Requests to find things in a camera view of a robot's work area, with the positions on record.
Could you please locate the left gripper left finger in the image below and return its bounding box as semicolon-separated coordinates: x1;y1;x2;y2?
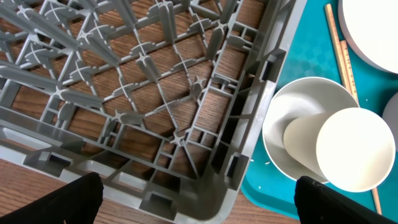
1;172;104;224

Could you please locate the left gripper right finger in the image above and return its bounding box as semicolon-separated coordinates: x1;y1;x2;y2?
294;176;397;224

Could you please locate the white paper cup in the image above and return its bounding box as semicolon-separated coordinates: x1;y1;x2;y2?
283;108;396;192

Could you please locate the grey round bowl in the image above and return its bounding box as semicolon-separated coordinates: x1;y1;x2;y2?
262;77;359;184

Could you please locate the wooden chopstick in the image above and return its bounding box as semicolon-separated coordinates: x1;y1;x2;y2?
324;4;382;215
340;40;359;103

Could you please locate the grey plastic dish rack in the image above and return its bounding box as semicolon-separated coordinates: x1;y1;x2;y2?
1;0;306;223

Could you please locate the large white plate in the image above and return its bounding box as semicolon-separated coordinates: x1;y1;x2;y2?
338;0;397;73

